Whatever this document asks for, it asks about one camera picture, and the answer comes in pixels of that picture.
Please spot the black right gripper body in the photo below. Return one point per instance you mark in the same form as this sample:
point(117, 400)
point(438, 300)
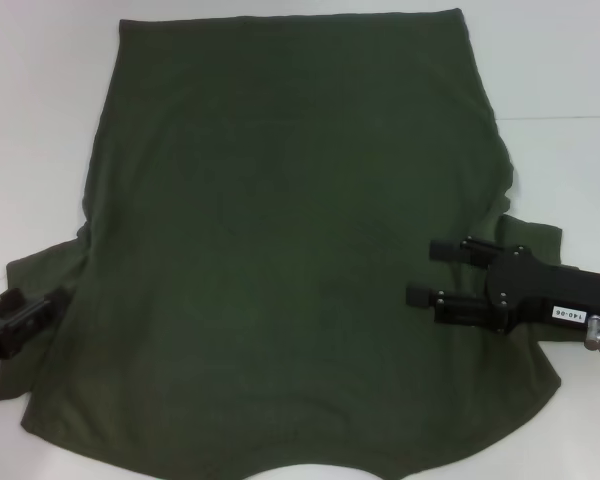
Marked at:
point(535, 290)

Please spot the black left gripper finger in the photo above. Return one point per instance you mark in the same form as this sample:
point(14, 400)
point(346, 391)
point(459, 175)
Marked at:
point(40, 315)
point(14, 300)

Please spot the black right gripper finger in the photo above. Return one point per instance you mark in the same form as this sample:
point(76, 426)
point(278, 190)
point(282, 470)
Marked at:
point(475, 250)
point(460, 307)

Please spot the dark green t-shirt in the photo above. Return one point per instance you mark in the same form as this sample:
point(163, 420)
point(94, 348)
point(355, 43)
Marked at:
point(280, 200)

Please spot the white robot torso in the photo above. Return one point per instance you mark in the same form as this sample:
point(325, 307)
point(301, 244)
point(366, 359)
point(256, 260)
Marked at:
point(315, 465)

